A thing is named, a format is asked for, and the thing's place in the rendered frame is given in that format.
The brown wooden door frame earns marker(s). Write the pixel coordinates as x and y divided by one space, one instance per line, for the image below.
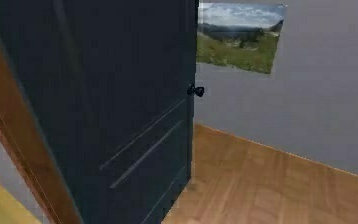
23 143

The dark blue room door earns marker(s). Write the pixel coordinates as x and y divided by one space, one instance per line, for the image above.
113 100

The landscape wall picture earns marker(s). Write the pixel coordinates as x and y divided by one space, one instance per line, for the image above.
240 40

